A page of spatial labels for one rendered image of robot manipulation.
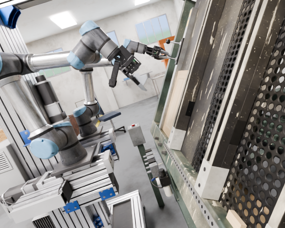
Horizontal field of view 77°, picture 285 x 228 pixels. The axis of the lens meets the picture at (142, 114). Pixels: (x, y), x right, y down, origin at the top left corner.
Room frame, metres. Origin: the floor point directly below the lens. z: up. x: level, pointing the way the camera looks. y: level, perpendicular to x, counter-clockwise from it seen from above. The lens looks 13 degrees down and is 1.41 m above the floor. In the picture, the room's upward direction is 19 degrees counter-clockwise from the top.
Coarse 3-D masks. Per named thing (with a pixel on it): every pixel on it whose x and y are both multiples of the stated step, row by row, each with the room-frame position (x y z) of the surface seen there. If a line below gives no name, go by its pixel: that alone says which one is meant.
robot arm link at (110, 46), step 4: (112, 40) 0.79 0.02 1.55; (108, 44) 0.77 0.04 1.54; (112, 44) 0.78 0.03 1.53; (116, 44) 0.79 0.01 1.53; (104, 48) 0.77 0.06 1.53; (108, 48) 0.77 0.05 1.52; (112, 48) 0.77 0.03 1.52; (116, 48) 0.79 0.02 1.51; (100, 52) 0.79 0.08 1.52; (104, 52) 0.78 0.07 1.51; (108, 52) 0.77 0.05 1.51; (112, 52) 0.78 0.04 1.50; (104, 56) 0.79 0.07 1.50; (108, 56) 0.78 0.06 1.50
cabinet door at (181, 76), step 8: (184, 72) 1.26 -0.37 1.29; (176, 80) 1.39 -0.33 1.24; (184, 80) 1.23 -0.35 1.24; (176, 88) 1.34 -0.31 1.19; (176, 96) 1.29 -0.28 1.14; (176, 104) 1.24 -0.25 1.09; (168, 112) 1.37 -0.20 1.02; (168, 120) 1.32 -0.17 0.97; (168, 128) 1.26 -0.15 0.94; (168, 136) 1.21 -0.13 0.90
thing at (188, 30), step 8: (192, 8) 1.43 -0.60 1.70; (192, 16) 1.43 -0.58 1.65; (192, 24) 1.43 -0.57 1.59; (184, 40) 1.42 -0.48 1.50; (184, 48) 1.42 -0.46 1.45; (184, 56) 1.42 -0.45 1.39; (176, 72) 1.42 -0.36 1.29; (168, 96) 1.42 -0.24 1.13; (168, 104) 1.41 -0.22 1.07; (160, 128) 1.41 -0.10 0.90
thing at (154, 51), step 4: (148, 48) 1.36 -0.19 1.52; (152, 48) 1.36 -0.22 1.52; (156, 48) 1.34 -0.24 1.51; (160, 48) 1.34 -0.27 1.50; (144, 52) 1.36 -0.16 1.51; (148, 52) 1.38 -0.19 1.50; (152, 52) 1.33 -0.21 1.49; (156, 52) 1.35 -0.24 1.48; (152, 56) 1.37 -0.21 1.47; (156, 56) 1.33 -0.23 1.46
